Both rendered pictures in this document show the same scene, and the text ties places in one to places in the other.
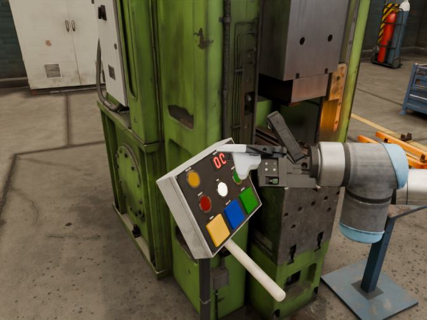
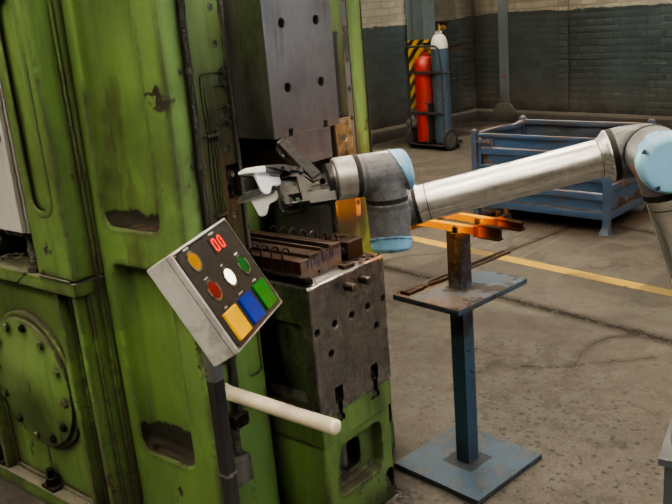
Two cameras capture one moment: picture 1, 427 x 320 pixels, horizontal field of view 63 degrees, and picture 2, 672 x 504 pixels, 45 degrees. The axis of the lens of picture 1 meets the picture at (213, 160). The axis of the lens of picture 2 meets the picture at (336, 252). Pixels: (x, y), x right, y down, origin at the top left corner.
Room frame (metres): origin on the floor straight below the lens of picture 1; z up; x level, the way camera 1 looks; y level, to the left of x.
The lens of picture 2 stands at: (-0.97, 0.31, 1.71)
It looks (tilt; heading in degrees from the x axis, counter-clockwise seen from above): 16 degrees down; 342
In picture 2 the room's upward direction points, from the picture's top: 5 degrees counter-clockwise
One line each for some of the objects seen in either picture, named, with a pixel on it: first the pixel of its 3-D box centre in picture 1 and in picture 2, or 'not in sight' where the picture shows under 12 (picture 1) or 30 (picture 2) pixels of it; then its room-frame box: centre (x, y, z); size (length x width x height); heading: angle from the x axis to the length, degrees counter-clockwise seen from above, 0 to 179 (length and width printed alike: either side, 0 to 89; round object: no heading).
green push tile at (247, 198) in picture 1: (247, 200); (263, 294); (1.03, -0.12, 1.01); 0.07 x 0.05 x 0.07; 147
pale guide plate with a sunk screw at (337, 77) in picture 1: (335, 82); (343, 143); (1.66, -0.59, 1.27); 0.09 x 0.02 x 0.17; 122
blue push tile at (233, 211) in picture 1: (233, 214); (250, 308); (0.95, -0.07, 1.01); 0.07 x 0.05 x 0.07; 147
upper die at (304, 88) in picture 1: (276, 77); (260, 144); (1.56, -0.28, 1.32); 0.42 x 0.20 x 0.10; 32
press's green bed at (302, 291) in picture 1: (267, 254); (302, 439); (1.60, -0.33, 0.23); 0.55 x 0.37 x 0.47; 32
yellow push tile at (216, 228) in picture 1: (217, 230); (236, 322); (0.87, -0.01, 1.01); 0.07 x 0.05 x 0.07; 147
